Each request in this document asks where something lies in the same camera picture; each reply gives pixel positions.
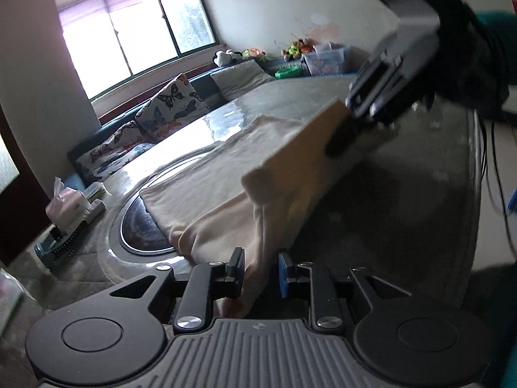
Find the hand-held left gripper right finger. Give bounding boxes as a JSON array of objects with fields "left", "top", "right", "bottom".
[{"left": 278, "top": 252, "right": 405, "bottom": 329}]

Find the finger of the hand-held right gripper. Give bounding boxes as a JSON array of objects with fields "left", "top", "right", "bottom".
[{"left": 324, "top": 115, "right": 366, "bottom": 158}]

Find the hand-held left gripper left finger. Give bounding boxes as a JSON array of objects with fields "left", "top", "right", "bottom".
[{"left": 108, "top": 246, "right": 246, "bottom": 330}]

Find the cream garment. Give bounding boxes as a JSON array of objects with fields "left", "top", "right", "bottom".
[{"left": 139, "top": 99, "right": 378, "bottom": 318}]

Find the clear plastic storage box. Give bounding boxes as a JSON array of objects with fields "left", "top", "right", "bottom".
[{"left": 303, "top": 42, "right": 350, "bottom": 77}]

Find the group of small plush toys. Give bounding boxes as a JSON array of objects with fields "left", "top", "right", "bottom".
[{"left": 280, "top": 38, "right": 313, "bottom": 59}]

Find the round black cooktop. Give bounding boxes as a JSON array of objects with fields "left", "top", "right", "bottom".
[{"left": 109, "top": 151, "right": 215, "bottom": 257}]

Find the grey pillow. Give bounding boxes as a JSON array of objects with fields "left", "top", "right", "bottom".
[{"left": 210, "top": 60, "right": 275, "bottom": 101}]

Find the panda plush toy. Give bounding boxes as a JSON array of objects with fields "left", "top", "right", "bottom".
[{"left": 213, "top": 49, "right": 243, "bottom": 66}]

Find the grey remote control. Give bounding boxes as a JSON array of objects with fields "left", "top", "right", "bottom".
[{"left": 83, "top": 182, "right": 108, "bottom": 215}]

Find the square butterfly print pillow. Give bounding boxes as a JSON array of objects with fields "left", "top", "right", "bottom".
[{"left": 135, "top": 73, "right": 211, "bottom": 143}]

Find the butterfly pillow left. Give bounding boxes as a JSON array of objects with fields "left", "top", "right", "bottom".
[{"left": 75, "top": 121, "right": 156, "bottom": 182}]

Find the opened white tissue pack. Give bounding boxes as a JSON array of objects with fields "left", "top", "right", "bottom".
[{"left": 45, "top": 177, "right": 87, "bottom": 227}]

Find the blue and black device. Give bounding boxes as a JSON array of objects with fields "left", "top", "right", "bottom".
[{"left": 34, "top": 220, "right": 90, "bottom": 269}]

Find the dark wooden door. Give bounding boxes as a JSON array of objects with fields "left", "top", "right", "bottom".
[{"left": 0, "top": 109, "right": 53, "bottom": 259}]

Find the window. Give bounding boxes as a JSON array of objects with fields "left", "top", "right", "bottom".
[{"left": 58, "top": 0, "right": 216, "bottom": 100}]

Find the soft tissue pack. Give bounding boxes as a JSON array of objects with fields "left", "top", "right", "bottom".
[{"left": 0, "top": 271, "right": 25, "bottom": 332}]

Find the black cable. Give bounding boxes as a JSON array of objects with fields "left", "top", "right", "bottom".
[{"left": 482, "top": 119, "right": 510, "bottom": 215}]

